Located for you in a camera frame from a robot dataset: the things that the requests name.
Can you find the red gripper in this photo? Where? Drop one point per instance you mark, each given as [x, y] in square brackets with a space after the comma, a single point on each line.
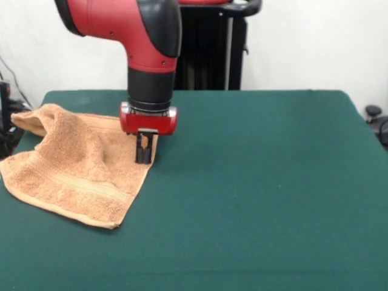
[148, 124]

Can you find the tan terry cloth towel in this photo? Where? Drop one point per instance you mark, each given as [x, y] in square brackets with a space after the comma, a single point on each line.
[69, 175]

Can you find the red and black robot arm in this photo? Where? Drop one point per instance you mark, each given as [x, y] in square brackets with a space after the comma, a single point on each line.
[136, 36]

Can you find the dark green table cloth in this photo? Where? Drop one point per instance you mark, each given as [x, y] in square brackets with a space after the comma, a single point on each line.
[272, 197]

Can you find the black electronics box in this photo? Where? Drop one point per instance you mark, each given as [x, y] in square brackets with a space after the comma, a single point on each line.
[4, 121]

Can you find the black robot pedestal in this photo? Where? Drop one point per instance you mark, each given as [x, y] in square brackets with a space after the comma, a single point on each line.
[212, 54]

